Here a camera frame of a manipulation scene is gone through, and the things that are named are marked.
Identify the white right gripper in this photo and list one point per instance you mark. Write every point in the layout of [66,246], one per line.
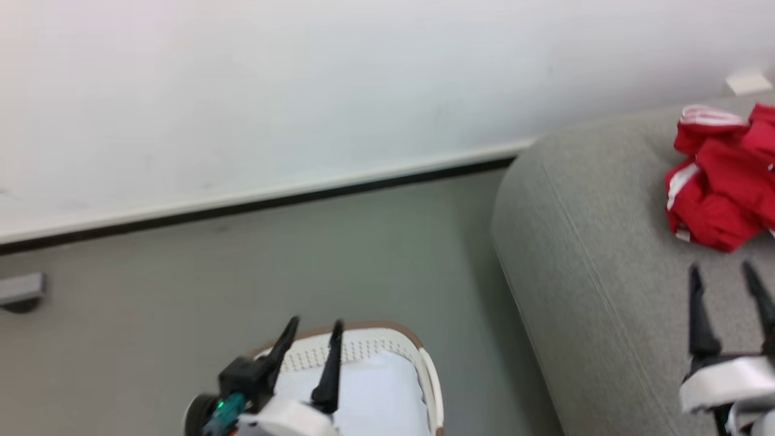
[735,381]

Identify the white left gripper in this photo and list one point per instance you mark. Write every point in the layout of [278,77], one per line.
[287,421]

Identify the red jersey with white stripes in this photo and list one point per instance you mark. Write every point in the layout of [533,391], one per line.
[726,188]

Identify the grey fabric sofa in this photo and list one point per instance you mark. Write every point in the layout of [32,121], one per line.
[593,254]

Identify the white laundry basket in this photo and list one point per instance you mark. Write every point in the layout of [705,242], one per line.
[363,345]

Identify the white cloth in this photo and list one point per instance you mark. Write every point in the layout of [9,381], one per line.
[378,396]

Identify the white baseboard strip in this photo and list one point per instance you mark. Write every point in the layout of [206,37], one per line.
[260,194]

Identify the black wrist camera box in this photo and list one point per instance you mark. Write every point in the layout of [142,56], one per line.
[245,378]

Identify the white wall outlet box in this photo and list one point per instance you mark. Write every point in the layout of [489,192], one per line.
[749,82]

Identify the black round frame foot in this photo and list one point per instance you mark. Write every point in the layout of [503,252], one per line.
[21,306]

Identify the grey metal frame foot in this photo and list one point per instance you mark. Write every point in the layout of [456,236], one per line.
[21,287]

